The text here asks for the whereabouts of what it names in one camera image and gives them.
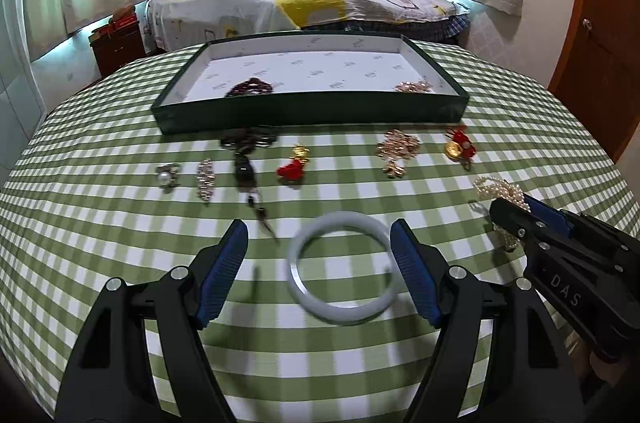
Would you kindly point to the red box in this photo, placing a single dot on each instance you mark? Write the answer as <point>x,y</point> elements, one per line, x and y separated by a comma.
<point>124,18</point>

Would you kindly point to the green checkered tablecloth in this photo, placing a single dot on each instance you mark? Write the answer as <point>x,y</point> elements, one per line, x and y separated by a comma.
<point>100,213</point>

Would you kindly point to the wooden door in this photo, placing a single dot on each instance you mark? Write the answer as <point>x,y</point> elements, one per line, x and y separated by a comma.
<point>605,53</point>

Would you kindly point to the bed with patterned cover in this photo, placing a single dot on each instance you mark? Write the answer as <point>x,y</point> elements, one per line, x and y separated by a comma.
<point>225,8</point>

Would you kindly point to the red knot gold coin charm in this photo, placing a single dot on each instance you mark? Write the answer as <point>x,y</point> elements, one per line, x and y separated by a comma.
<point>456,148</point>

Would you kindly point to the gold crystal brooch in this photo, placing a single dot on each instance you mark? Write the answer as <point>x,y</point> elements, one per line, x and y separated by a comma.
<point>414,87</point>

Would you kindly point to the wooden nightstand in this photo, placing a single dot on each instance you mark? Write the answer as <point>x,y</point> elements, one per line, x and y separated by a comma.
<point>117,48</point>

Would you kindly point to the silver rhinestone leaf brooch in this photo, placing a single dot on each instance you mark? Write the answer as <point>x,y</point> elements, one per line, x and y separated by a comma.
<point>205,180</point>

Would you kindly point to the white wardrobe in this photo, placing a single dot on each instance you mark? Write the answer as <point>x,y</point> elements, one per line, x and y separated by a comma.
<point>20,78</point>

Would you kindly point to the metal door knob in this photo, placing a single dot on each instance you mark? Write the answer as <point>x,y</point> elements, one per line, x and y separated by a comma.
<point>586,23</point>

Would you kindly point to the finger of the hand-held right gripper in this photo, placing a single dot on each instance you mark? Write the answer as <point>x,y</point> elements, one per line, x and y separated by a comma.
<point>510,220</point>
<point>550,218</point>

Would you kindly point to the dark green jewelry tray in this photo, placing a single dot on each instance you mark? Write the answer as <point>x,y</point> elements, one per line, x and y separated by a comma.
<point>300,113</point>

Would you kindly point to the white jade bangle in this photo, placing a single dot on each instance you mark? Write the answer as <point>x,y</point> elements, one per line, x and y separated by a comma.
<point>300,289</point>

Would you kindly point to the silver pearl brooch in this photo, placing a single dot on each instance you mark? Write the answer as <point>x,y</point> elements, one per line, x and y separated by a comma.
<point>166,177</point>

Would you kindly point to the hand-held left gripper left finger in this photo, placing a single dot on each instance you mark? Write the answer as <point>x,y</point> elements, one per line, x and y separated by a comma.
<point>222,275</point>

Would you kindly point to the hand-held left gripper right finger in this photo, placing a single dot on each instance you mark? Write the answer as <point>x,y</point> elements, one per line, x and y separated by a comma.
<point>415,275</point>

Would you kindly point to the red and gold charm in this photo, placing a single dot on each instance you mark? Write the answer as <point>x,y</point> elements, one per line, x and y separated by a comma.
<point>289,172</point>

